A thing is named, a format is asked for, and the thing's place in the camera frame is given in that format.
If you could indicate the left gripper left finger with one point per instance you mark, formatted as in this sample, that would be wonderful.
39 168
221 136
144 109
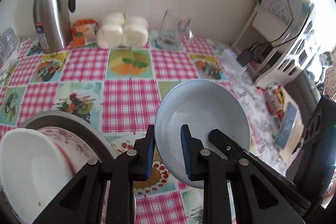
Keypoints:
103 189

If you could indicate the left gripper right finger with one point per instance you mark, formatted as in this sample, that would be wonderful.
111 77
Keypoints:
240 188

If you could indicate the pink floral deep plate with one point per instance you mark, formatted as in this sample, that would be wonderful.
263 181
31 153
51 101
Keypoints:
76 151

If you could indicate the white MAX square bowl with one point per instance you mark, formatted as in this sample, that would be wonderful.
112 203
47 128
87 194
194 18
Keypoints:
34 170

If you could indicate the white bowl with red print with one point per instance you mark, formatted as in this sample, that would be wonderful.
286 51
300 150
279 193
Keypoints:
203 105

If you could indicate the grey floral tablecloth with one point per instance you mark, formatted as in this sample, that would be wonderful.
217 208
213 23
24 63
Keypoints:
263 126

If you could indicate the colourful snack package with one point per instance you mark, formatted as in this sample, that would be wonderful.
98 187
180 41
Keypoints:
275 100

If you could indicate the stainless steel round tray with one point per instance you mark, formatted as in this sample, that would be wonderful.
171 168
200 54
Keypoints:
76 125

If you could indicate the white shelf unit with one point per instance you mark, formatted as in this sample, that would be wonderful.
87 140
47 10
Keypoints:
279 33

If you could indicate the pink checkered fruit tablecloth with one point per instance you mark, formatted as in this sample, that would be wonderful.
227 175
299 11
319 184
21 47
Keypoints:
116 91

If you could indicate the black power adapter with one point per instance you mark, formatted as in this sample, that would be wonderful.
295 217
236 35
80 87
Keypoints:
245 57

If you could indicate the white power strip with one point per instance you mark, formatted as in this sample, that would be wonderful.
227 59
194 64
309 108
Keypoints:
229 57

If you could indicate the orange snack packet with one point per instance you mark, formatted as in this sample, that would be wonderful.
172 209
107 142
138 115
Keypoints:
84 33

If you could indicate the clear drinking glass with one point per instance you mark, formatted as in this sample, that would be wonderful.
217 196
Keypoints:
10 40
3 54

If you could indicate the pack of white buns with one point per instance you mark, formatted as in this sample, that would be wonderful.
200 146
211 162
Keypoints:
120 30

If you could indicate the stainless steel thermos jug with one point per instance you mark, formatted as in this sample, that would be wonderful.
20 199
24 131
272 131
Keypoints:
52 23

